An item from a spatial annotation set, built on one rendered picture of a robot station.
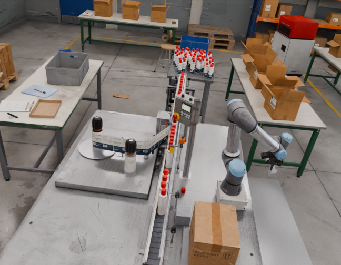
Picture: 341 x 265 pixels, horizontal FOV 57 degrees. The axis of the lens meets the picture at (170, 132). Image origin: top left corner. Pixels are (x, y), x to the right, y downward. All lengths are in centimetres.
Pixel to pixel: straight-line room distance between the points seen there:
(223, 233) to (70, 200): 108
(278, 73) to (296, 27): 307
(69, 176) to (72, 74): 178
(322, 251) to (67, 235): 244
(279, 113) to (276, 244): 187
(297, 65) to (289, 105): 400
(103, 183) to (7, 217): 139
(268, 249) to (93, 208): 116
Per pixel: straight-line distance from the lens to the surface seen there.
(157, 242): 197
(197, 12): 956
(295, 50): 751
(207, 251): 175
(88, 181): 235
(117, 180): 235
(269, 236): 225
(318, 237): 366
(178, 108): 224
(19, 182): 383
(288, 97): 365
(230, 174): 220
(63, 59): 451
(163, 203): 203
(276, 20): 913
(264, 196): 252
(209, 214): 183
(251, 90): 440
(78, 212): 221
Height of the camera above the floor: 242
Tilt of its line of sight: 32 degrees down
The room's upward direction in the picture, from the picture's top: 7 degrees clockwise
